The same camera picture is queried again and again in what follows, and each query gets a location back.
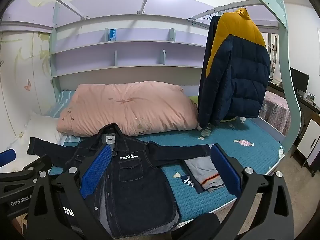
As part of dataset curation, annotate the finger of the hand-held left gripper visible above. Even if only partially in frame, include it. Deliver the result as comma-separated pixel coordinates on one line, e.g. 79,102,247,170
0,149,16,167
0,154,51,184

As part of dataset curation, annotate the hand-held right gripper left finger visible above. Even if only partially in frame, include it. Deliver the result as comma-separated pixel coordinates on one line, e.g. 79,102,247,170
27,145,112,240

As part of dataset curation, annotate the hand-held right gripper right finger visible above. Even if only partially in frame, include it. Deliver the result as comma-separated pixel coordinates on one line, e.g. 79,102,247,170
211,144,294,240

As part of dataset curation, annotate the dark denim jacket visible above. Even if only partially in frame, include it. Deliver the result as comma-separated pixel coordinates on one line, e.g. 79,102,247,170
27,123,212,239

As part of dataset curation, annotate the folded grey sweater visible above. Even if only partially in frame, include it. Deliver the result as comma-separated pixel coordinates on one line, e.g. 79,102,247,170
186,156,224,193

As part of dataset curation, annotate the teal candy print bed mat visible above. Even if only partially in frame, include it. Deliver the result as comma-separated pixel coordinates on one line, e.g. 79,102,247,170
47,116,285,223

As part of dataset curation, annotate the folded navy garment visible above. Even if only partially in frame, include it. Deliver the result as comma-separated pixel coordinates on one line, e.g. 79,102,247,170
181,159,208,194

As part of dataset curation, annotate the white pillow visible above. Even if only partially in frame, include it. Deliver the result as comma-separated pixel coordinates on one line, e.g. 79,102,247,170
0,112,63,155

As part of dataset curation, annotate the pink quilt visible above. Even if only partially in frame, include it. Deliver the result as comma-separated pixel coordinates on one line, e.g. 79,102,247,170
56,81,200,137

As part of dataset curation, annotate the yellow green cloth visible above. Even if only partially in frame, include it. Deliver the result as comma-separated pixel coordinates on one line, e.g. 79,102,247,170
188,95,237,123

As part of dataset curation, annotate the pink patterned cloth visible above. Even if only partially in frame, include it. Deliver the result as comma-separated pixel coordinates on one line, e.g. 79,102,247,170
259,90,292,137

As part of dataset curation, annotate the blue striped pillow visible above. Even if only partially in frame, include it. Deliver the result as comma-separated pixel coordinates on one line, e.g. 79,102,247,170
46,90,75,118

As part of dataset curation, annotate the white cabinet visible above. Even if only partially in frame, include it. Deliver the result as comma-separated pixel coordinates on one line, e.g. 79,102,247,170
296,119,320,173

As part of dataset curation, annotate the navy and yellow puffer jacket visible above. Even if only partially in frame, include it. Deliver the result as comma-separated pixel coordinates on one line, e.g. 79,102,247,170
197,7,272,128

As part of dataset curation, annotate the white floral wardrobe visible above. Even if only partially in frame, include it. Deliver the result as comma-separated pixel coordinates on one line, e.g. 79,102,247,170
0,29,57,130

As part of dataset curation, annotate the dark desk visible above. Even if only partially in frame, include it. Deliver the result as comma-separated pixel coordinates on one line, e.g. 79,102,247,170
269,80,320,117

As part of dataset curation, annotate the black computer monitor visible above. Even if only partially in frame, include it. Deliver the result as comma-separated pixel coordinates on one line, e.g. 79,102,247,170
290,67,310,95

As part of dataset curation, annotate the lavender shelf unit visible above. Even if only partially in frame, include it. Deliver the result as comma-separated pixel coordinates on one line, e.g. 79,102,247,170
50,2,213,78

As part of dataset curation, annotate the mint bunk bed frame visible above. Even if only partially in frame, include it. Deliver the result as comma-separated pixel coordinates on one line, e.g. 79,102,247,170
22,0,307,160

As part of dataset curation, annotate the white clothes rail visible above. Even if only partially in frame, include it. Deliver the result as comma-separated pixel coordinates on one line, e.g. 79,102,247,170
187,2,263,28

